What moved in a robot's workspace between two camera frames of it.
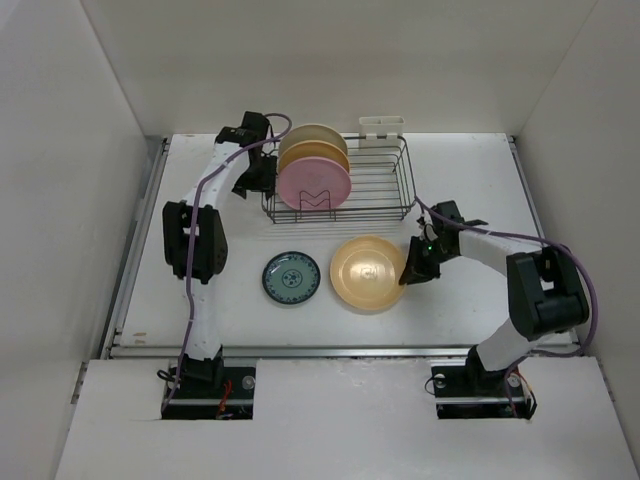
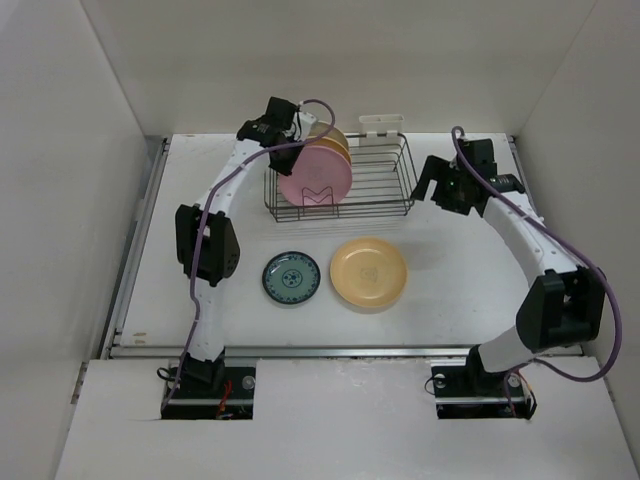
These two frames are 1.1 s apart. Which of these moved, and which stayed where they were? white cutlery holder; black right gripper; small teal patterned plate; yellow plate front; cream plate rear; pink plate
Moved: pink plate; black right gripper
Stayed: white cutlery holder; small teal patterned plate; cream plate rear; yellow plate front
